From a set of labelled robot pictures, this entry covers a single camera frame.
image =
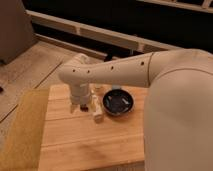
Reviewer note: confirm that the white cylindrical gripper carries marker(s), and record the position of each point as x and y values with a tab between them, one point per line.
81	94

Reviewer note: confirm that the yellow-brown mat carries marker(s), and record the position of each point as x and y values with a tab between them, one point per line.
21	150

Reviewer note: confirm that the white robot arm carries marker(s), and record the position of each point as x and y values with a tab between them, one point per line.
178	110

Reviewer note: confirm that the dark eraser block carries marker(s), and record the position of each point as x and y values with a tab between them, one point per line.
84	108

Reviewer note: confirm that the grey cabinet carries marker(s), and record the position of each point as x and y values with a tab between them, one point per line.
16	31

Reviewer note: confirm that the black round bowl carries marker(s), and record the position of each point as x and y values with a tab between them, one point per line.
117	102

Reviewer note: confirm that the black table leg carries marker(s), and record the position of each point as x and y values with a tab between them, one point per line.
108	57

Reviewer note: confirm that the white shelf rail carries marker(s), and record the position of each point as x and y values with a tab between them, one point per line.
99	34

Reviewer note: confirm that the light wooden board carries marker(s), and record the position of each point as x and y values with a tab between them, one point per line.
73	141

